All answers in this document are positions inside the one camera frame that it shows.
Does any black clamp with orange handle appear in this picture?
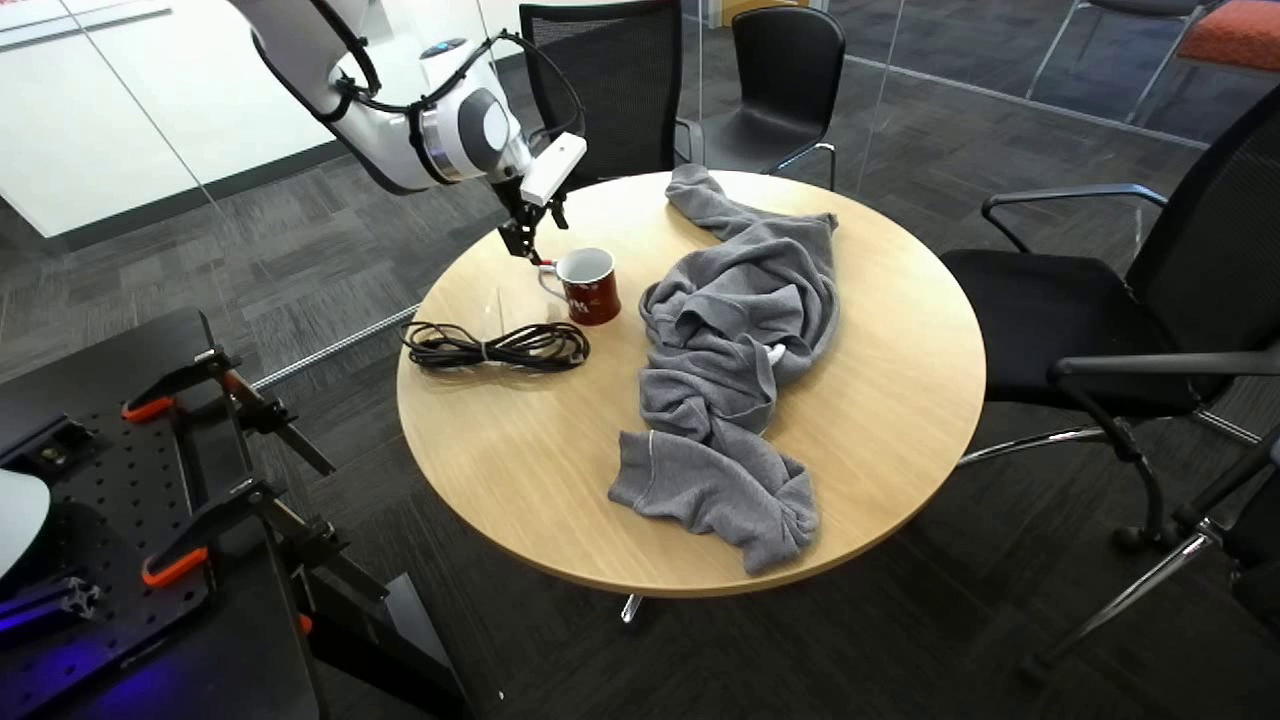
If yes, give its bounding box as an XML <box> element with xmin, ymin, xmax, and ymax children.
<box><xmin>116</xmin><ymin>341</ymin><xmax>340</xmax><ymax>480</ymax></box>
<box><xmin>137</xmin><ymin>476</ymin><xmax>390</xmax><ymax>606</ymax></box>

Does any grey sweater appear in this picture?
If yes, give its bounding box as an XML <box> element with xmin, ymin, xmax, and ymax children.
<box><xmin>602</xmin><ymin>164</ymin><xmax>848</xmax><ymax>581</ymax></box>

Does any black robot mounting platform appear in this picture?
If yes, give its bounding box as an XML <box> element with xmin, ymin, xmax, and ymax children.
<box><xmin>0</xmin><ymin>308</ymin><xmax>472</xmax><ymax>720</ymax></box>

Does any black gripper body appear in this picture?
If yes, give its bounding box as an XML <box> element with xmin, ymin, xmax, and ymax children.
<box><xmin>490</xmin><ymin>173</ymin><xmax>573</xmax><ymax>235</ymax></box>

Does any coiled black cable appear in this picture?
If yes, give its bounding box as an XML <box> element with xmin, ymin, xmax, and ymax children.
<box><xmin>399</xmin><ymin>314</ymin><xmax>594</xmax><ymax>375</ymax></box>

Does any black office chair with armrest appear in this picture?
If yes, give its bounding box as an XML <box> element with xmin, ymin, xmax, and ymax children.
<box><xmin>688</xmin><ymin>5</ymin><xmax>853</xmax><ymax>190</ymax></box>

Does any orange bench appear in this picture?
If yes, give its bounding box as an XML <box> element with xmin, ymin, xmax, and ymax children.
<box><xmin>1177</xmin><ymin>0</ymin><xmax>1280</xmax><ymax>76</ymax></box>

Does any red and white mug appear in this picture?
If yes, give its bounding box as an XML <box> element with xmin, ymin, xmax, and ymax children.
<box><xmin>530</xmin><ymin>242</ymin><xmax>623</xmax><ymax>327</ymax></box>

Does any black mesh office chair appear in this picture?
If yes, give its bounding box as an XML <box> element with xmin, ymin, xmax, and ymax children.
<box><xmin>937</xmin><ymin>76</ymin><xmax>1280</xmax><ymax>555</ymax></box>

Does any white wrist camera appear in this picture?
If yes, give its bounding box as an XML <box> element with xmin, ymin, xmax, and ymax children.
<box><xmin>517</xmin><ymin>126</ymin><xmax>590</xmax><ymax>210</ymax></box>

